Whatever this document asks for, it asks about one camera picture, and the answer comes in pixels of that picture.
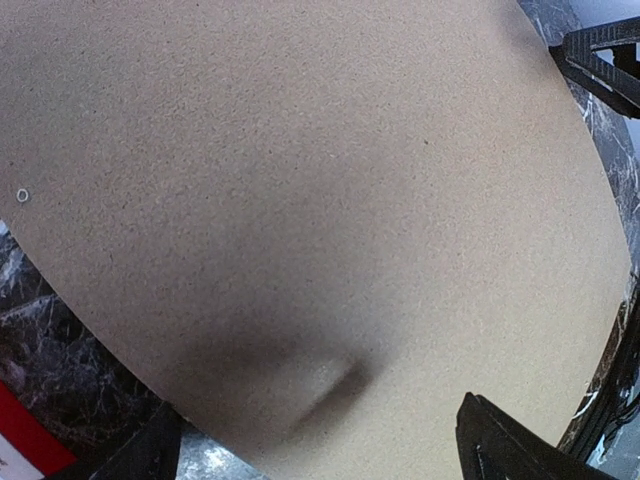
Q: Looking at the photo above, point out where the red wooden picture frame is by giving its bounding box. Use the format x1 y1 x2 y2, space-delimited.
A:
0 383 77 480

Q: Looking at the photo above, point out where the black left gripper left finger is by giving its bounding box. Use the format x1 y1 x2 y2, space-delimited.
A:
92 403 181 480

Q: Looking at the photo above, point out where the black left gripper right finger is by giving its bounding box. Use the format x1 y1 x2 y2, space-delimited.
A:
455 392 610 480

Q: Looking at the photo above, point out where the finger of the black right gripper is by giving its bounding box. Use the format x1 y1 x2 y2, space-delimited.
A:
548 17 639 119

